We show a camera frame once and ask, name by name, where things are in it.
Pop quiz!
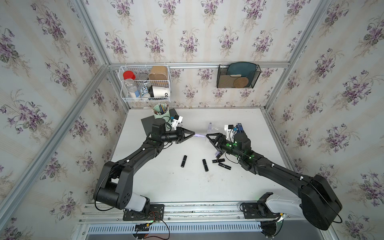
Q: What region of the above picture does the black lipstick silver band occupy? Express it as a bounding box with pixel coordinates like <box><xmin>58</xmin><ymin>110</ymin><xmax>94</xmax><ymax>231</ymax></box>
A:
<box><xmin>202</xmin><ymin>159</ymin><xmax>209</xmax><ymax>172</ymax></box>
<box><xmin>181</xmin><ymin>155</ymin><xmax>188</xmax><ymax>168</ymax></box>

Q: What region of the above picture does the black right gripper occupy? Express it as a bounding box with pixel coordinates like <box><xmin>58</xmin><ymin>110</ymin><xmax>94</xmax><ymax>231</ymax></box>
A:
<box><xmin>205</xmin><ymin>133</ymin><xmax>243</xmax><ymax>160</ymax></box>

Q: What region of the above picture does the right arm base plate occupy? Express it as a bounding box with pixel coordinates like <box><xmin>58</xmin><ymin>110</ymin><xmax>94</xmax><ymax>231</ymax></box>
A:
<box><xmin>240</xmin><ymin>202</ymin><xmax>280</xmax><ymax>219</ymax></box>

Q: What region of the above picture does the red lid jar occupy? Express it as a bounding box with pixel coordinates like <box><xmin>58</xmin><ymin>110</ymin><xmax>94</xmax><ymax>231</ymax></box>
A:
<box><xmin>123</xmin><ymin>71</ymin><xmax>136</xmax><ymax>80</ymax></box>

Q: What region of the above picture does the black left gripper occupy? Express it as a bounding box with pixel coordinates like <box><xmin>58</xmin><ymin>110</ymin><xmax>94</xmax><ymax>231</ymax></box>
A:
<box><xmin>161</xmin><ymin>129</ymin><xmax>196</xmax><ymax>145</ymax></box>

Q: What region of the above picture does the white black cylinder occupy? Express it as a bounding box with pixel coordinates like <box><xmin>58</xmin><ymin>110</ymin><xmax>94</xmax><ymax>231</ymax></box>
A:
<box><xmin>149</xmin><ymin>86</ymin><xmax>170</xmax><ymax>98</ymax></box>

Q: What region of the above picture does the teal plate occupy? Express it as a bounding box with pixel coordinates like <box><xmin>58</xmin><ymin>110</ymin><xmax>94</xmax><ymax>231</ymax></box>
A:
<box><xmin>227</xmin><ymin>62</ymin><xmax>258</xmax><ymax>89</ymax></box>

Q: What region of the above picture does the blue black stapler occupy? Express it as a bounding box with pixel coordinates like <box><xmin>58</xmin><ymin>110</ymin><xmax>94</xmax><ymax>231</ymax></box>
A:
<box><xmin>236</xmin><ymin>123</ymin><xmax>245</xmax><ymax>133</ymax></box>

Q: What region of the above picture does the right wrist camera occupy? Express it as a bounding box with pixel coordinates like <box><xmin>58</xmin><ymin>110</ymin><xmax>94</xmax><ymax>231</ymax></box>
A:
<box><xmin>224</xmin><ymin>125</ymin><xmax>237</xmax><ymax>140</ymax></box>

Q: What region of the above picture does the clear plastic bottle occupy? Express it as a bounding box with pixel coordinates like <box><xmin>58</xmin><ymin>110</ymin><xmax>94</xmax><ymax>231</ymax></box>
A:
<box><xmin>124</xmin><ymin>79</ymin><xmax>140</xmax><ymax>99</ymax></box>

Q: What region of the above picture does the white wire basket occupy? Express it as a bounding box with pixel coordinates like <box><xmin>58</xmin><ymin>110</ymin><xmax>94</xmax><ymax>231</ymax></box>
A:
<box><xmin>118</xmin><ymin>64</ymin><xmax>171</xmax><ymax>103</ymax></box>

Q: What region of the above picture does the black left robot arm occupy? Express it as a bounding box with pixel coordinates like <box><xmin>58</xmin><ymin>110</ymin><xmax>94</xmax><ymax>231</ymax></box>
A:
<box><xmin>93</xmin><ymin>119</ymin><xmax>195</xmax><ymax>212</ymax></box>

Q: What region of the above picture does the black mesh wall holder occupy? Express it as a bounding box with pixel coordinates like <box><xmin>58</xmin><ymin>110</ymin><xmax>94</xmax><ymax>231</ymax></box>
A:
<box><xmin>217</xmin><ymin>64</ymin><xmax>262</xmax><ymax>89</ymax></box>

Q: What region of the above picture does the round cork coaster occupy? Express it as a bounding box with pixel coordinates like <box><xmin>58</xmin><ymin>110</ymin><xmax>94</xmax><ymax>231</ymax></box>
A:
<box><xmin>233</xmin><ymin>77</ymin><xmax>249</xmax><ymax>89</ymax></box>

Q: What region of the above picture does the green pen cup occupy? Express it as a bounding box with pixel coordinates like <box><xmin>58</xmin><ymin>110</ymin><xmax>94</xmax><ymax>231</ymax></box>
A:
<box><xmin>153</xmin><ymin>103</ymin><xmax>172</xmax><ymax>124</ymax></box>

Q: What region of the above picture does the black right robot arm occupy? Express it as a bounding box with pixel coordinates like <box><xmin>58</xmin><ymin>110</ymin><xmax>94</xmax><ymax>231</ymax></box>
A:
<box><xmin>206</xmin><ymin>133</ymin><xmax>343</xmax><ymax>231</ymax></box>

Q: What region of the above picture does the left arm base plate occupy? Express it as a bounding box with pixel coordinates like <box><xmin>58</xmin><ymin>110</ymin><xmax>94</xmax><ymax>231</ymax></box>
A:
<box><xmin>123</xmin><ymin>204</ymin><xmax>165</xmax><ymax>221</ymax></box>

